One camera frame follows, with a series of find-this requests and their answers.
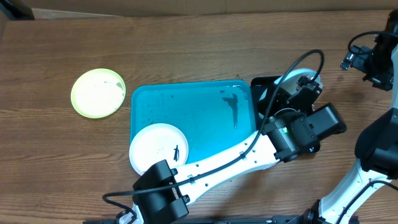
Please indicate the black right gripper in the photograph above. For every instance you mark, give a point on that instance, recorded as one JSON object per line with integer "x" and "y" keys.
{"x": 384, "y": 81}

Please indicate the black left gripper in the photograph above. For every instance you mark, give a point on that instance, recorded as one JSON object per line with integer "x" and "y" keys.
{"x": 300, "y": 109}

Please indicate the light blue plate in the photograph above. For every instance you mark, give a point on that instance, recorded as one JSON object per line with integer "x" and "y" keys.
{"x": 293, "y": 81}

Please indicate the pink white plate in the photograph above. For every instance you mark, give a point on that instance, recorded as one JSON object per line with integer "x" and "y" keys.
{"x": 155, "y": 143}

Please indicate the yellow plate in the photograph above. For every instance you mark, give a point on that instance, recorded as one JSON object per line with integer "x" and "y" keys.
{"x": 98, "y": 93}

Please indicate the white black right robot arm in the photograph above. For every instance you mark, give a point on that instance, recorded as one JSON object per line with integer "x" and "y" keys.
{"x": 375, "y": 166}

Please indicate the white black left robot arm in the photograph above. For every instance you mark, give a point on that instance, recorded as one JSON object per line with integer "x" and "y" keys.
{"x": 163, "y": 192}

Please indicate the black rectangular tray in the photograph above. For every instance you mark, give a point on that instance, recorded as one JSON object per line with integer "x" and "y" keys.
{"x": 260, "y": 106}

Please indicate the teal plastic tray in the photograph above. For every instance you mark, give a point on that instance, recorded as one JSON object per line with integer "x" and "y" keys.
{"x": 213, "y": 116}

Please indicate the brown cardboard backdrop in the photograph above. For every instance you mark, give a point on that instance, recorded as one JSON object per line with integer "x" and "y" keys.
{"x": 204, "y": 7}

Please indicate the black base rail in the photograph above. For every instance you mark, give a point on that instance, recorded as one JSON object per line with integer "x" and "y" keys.
{"x": 283, "y": 219}

